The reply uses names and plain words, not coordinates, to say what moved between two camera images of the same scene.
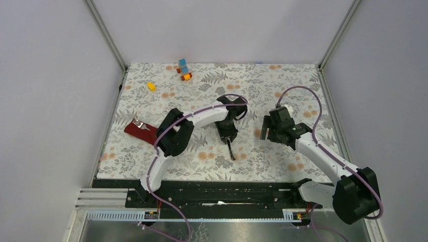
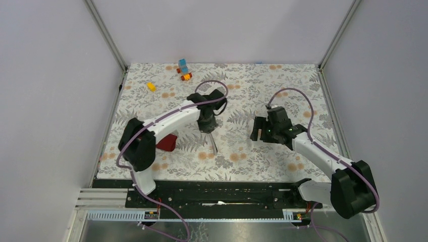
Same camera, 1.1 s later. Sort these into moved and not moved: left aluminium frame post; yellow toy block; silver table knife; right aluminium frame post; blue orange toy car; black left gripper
Moved: silver table knife; black left gripper
Not moved: yellow toy block; blue orange toy car; left aluminium frame post; right aluminium frame post
